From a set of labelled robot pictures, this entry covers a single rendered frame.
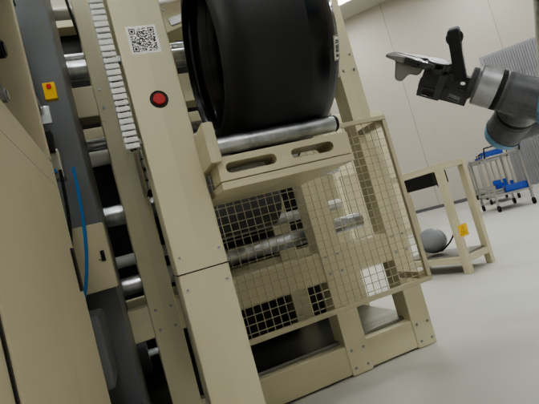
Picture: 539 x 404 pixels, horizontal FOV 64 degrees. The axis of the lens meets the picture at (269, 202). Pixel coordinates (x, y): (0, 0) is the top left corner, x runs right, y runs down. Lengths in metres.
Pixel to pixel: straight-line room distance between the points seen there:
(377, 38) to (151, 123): 11.78
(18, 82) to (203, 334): 0.66
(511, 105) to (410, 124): 11.06
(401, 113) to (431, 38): 1.99
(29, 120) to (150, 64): 0.39
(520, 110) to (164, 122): 0.82
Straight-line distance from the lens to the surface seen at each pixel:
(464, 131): 12.03
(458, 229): 3.25
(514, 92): 1.08
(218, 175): 1.01
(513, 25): 12.54
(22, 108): 0.90
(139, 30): 1.22
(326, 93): 1.14
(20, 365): 0.37
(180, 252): 1.07
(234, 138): 1.06
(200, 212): 1.08
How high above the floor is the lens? 0.67
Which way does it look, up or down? 3 degrees up
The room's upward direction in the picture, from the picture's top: 15 degrees counter-clockwise
